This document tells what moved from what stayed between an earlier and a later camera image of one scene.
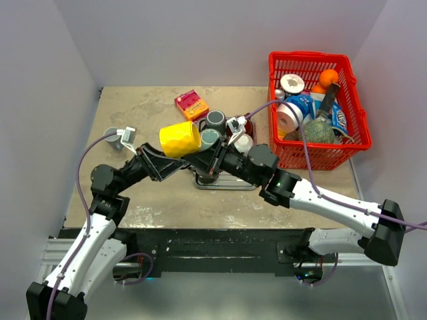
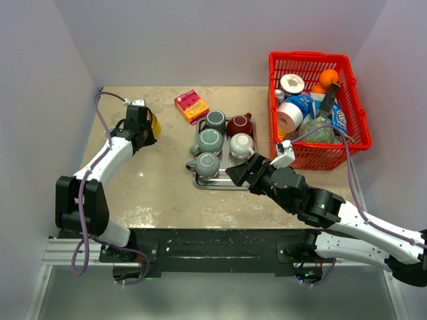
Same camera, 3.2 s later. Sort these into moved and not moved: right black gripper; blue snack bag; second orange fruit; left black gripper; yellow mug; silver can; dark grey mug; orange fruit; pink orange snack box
Moved: left black gripper; right black gripper; yellow mug
Not moved: pink orange snack box; silver can; dark grey mug; blue snack bag; second orange fruit; orange fruit
